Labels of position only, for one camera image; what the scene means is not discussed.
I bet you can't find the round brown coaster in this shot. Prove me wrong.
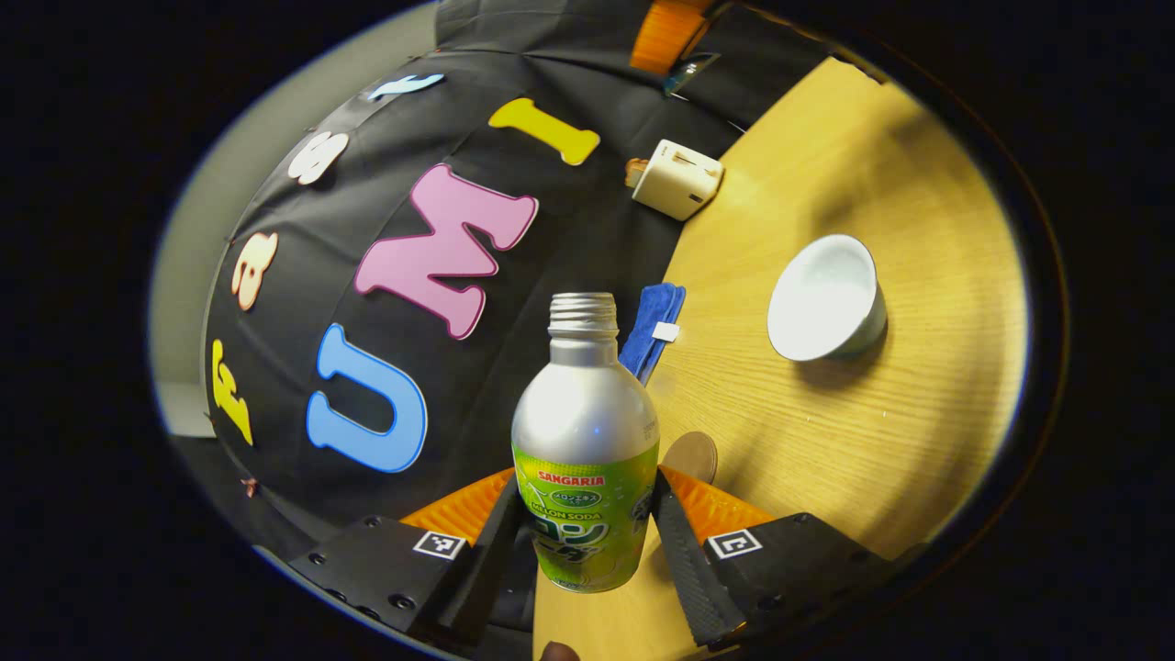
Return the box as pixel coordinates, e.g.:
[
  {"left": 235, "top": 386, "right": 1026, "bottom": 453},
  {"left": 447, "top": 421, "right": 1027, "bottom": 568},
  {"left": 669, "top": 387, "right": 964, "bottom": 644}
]
[{"left": 660, "top": 431, "right": 720, "bottom": 487}]

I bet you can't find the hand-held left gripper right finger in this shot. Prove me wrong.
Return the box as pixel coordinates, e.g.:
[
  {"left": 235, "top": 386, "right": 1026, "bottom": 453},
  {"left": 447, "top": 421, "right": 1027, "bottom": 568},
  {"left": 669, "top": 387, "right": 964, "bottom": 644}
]
[{"left": 649, "top": 465, "right": 899, "bottom": 651}]

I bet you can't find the white teacup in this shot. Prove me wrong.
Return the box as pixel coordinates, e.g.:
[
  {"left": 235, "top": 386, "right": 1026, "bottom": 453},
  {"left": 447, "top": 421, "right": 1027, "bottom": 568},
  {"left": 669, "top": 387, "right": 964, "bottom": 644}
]
[{"left": 767, "top": 233, "right": 890, "bottom": 364}]

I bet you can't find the white toaster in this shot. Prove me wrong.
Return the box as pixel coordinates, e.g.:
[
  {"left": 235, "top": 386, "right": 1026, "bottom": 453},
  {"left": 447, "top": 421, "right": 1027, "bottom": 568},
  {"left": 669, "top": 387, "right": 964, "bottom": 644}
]
[{"left": 632, "top": 139, "right": 725, "bottom": 222}]

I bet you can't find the blue folded towel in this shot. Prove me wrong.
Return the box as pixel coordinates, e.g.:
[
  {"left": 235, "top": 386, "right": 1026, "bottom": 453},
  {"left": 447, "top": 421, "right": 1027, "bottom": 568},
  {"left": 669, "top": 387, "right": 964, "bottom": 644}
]
[{"left": 618, "top": 282, "right": 688, "bottom": 386}]

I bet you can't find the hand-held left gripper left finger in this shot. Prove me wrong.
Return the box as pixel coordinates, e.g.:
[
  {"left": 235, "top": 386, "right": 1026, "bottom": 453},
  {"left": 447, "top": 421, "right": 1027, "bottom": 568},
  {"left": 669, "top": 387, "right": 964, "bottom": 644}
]
[{"left": 287, "top": 468, "right": 524, "bottom": 648}]

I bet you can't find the silver green label water bottle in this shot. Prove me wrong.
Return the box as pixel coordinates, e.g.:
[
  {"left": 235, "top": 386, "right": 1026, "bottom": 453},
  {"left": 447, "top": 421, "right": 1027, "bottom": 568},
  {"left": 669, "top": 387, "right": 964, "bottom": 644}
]
[{"left": 510, "top": 292, "right": 660, "bottom": 594}]

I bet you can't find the black backdrop cloth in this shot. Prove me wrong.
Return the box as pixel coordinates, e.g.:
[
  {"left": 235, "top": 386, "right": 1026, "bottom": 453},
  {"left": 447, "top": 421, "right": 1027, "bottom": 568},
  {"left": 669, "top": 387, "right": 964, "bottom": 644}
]
[{"left": 202, "top": 0, "right": 832, "bottom": 544}]

